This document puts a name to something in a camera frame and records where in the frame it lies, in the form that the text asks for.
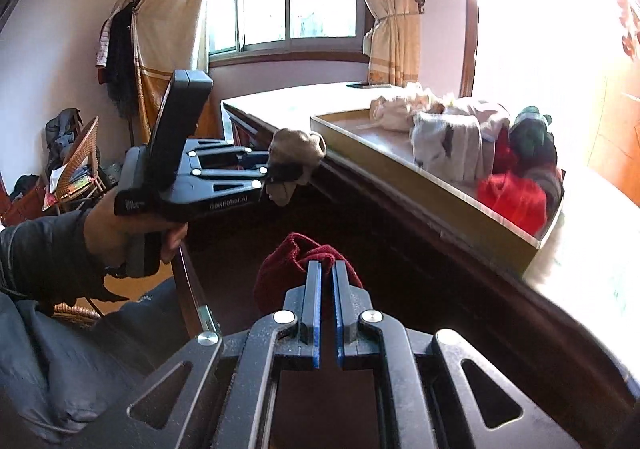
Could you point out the coat rack with dark coats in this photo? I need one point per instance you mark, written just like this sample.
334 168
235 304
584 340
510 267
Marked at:
120 54

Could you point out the shallow cardboard box tray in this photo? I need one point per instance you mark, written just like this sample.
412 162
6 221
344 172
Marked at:
400 194

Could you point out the dark wooden dresser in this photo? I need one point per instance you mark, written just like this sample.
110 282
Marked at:
425 289

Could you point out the person's left hand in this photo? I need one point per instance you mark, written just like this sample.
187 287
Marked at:
102 229

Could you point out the maroon knit underwear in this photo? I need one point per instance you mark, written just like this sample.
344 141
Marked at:
280 274

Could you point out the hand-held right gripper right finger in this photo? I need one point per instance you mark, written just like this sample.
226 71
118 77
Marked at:
340 304

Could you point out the stack of colourful papers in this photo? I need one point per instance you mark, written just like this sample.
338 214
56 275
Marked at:
72 184

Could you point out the gold character door decoration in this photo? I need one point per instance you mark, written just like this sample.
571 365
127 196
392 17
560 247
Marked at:
631 29

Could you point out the wooden door frame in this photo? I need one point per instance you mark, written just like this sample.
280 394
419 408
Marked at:
470 29

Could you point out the grey striped underwear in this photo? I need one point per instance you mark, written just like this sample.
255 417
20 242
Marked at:
550 189

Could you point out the tan nylon stockings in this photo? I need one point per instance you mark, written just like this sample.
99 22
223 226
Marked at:
297 146

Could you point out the green cloud print tablecloth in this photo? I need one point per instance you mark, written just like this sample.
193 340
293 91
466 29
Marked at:
590 254

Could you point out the black phone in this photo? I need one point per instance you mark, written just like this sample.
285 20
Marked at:
362 85

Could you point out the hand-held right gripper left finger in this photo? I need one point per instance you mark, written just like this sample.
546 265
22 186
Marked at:
314 304

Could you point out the wicker chair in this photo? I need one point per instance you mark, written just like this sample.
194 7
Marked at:
85 149

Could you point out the cream underwear with yellow tag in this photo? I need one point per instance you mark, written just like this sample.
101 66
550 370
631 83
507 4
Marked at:
395 114

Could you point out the beige plaid curtain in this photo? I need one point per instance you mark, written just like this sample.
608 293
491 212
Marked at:
390 4

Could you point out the person's left forearm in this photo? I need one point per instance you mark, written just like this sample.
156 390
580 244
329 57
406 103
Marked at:
45 254

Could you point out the dark metal curtain hook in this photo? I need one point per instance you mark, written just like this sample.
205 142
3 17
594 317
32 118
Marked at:
419 3

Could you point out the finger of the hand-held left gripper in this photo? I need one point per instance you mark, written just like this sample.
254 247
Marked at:
235 189
225 151

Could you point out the orange plaid curtain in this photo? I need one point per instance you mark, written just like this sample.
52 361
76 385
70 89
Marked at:
170 19

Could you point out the grey jacket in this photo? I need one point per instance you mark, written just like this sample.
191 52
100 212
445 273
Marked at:
62 134

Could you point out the person's dark clothing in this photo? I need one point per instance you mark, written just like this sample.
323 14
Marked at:
75 369

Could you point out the green and black underwear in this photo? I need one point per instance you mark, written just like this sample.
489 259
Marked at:
535 139

